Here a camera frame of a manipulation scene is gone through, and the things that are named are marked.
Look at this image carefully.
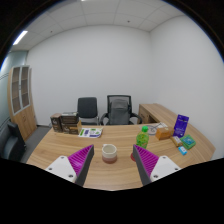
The small dark brown box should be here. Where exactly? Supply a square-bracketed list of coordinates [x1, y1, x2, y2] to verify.
[50, 113, 64, 133]

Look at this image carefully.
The small tan box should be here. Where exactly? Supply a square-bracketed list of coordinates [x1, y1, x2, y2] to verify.
[170, 135, 184, 148]

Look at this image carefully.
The black box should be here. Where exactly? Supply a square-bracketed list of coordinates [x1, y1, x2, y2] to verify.
[60, 111, 80, 125]

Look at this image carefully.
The orange-brown box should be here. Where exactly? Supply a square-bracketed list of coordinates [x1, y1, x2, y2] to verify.
[155, 125, 175, 141]

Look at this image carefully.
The round grey and white pad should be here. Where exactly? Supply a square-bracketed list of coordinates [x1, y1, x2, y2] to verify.
[146, 122, 169, 136]

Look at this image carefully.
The white and green leaflet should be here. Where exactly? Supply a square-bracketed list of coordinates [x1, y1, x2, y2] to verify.
[78, 127, 104, 139]

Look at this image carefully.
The small blue box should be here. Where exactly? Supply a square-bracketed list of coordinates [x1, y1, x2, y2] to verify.
[177, 145, 188, 156]

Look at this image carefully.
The black armchair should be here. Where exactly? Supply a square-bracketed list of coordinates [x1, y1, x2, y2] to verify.
[0, 120, 27, 163]

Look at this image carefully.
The green drink bottle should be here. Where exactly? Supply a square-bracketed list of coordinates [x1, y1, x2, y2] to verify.
[135, 125, 150, 150]

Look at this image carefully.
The green flat box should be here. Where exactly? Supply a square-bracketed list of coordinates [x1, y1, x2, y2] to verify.
[179, 134, 197, 150]

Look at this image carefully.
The purple upright package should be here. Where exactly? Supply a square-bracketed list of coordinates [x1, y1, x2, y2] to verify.
[173, 114, 190, 139]

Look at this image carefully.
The wooden glass-door shelf cabinet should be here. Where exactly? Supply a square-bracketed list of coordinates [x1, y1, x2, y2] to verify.
[7, 64, 38, 142]

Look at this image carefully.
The wooden side desk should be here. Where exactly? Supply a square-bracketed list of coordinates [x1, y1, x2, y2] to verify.
[137, 102, 179, 125]

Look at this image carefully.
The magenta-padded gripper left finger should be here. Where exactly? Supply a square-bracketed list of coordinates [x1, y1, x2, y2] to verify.
[44, 143, 95, 188]

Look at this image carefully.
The grey mesh-back office chair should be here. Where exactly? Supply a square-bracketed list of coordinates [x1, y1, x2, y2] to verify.
[99, 94, 144, 126]

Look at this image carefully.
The white and brown ceramic cup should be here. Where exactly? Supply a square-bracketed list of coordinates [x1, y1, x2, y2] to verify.
[101, 143, 118, 164]

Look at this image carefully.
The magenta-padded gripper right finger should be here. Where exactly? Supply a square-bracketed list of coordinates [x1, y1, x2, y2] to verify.
[132, 144, 183, 186]

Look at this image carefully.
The long ceiling light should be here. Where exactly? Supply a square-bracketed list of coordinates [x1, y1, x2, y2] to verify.
[12, 30, 29, 46]

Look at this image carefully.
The black office chair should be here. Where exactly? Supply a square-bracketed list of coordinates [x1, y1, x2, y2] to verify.
[76, 96, 100, 126]

